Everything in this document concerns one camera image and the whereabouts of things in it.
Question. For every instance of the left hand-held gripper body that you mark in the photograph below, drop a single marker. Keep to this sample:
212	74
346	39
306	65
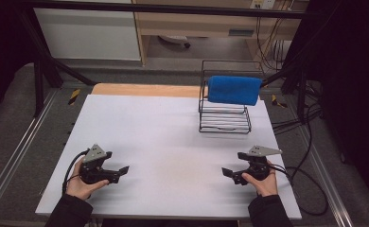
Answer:
92	164

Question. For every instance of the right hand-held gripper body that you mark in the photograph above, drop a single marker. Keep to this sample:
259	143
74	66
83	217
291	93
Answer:
258	160

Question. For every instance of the blue microfibre towel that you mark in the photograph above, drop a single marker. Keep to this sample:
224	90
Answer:
234	90

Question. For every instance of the person's right hand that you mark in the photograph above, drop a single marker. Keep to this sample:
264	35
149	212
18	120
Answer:
264	186

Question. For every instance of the person's left hand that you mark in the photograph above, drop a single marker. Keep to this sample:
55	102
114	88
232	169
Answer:
78	186

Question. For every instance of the yellow black floor tape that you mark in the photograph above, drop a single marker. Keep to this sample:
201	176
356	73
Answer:
74	96
277	101

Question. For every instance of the white cabinet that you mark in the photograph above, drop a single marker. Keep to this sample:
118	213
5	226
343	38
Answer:
88	34

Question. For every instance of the office chair base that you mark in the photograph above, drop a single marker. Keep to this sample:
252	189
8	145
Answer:
176	40

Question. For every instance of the light wooden desk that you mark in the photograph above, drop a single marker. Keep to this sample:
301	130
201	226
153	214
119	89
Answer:
204	25

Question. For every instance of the white power strip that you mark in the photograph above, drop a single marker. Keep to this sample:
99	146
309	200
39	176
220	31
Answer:
263	3

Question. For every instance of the aluminium floor rail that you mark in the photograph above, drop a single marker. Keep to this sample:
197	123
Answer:
18	148
326	176

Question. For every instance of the black metal frame leg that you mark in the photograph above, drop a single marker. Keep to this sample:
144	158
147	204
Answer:
43	69
294	78

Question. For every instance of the black metal frame crossbar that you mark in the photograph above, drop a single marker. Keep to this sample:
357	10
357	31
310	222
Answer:
173	9

